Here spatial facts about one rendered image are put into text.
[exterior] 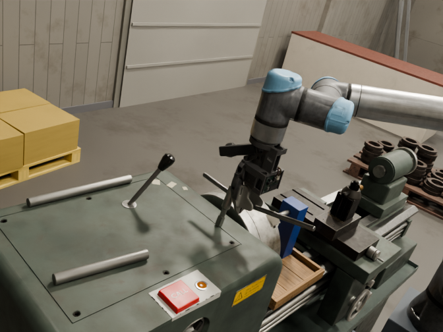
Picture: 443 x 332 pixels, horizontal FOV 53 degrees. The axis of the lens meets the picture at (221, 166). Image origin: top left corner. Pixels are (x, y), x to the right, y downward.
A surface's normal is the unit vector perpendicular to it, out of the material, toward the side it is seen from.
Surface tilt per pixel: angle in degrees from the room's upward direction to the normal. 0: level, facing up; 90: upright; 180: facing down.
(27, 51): 90
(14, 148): 90
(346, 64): 90
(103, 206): 0
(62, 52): 90
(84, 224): 0
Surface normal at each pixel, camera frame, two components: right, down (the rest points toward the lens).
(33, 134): 0.82, 0.41
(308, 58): -0.62, 0.23
